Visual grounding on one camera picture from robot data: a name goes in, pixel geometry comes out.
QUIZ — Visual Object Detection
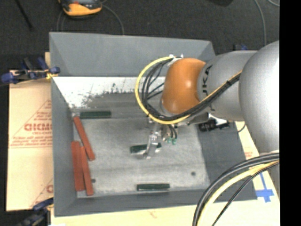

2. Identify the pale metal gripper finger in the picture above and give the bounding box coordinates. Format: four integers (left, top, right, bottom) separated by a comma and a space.
152, 141, 162, 157
145, 135, 155, 160

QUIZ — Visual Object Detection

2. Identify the dark green flat block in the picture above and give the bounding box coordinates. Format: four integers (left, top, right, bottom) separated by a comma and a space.
129, 143, 163, 154
136, 183, 171, 193
79, 111, 112, 120

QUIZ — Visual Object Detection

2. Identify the red-brown flat block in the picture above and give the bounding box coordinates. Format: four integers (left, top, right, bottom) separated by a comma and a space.
71, 140, 86, 192
80, 146, 95, 196
72, 116, 96, 162

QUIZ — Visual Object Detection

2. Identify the grey metal bin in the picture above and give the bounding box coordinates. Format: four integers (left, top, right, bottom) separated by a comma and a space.
48, 32, 257, 216

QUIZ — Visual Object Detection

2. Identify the brown cardboard board red print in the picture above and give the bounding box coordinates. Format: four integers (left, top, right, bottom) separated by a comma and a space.
6, 52, 55, 212

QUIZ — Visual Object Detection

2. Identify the black cylinder on white bracket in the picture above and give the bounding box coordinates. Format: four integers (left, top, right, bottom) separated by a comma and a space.
198, 118, 230, 132

